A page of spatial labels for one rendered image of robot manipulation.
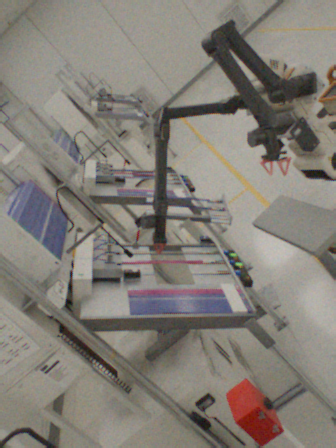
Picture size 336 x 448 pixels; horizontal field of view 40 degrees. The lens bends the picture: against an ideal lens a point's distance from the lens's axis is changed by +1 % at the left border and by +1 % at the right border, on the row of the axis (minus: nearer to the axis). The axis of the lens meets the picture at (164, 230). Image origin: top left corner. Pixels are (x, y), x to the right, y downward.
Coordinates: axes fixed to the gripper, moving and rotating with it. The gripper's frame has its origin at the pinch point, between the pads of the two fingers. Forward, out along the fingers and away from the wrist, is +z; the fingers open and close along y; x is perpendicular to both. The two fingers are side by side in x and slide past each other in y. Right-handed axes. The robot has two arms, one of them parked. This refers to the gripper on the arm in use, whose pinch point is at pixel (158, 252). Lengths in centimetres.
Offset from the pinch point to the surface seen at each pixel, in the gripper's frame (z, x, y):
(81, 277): -7, -38, 40
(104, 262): -5.6, -28.1, 22.6
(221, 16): -144, 199, -750
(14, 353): 14, -62, 60
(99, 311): 1, -30, 53
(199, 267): 0.6, 18.6, 15.9
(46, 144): -33, -66, -95
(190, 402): 43, 10, 60
